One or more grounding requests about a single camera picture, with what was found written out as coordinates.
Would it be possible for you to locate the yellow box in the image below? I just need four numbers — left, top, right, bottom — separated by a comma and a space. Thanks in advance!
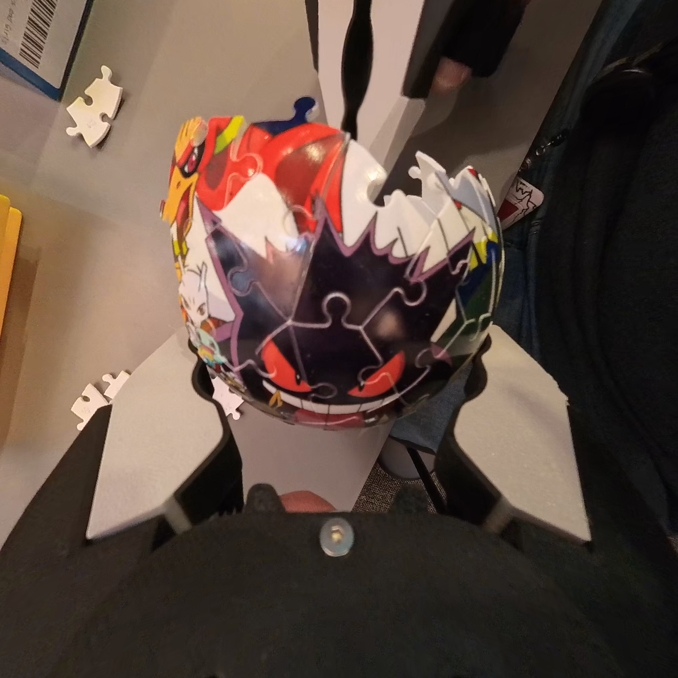
0, 193, 23, 340

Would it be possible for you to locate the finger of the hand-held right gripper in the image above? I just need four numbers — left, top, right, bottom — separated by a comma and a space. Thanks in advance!
304, 0, 366, 130
352, 0, 426, 173

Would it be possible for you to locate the person's dark jacket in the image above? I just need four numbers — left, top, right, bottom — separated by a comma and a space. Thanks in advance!
498, 0, 678, 536

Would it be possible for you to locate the red white tag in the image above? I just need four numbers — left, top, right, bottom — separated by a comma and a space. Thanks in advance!
500, 177, 546, 230

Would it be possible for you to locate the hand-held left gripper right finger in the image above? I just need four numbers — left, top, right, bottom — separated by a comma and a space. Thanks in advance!
437, 324, 592, 543

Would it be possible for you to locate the person's right forearm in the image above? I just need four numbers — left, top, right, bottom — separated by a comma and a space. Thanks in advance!
404, 0, 526, 99

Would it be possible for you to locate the metal bead chain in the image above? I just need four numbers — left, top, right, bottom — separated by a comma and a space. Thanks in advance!
522, 131, 566, 173

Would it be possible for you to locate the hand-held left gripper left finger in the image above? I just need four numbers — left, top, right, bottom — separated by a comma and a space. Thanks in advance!
86, 339, 243, 540

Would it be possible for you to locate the person's right hand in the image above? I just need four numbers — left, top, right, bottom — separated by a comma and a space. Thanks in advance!
435, 57, 471, 90

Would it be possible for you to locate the colourful puzzle ball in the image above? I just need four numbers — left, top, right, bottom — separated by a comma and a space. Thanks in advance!
159, 97, 505, 432

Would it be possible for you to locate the blue white cardboard box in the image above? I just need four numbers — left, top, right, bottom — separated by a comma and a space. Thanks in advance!
0, 0, 95, 101

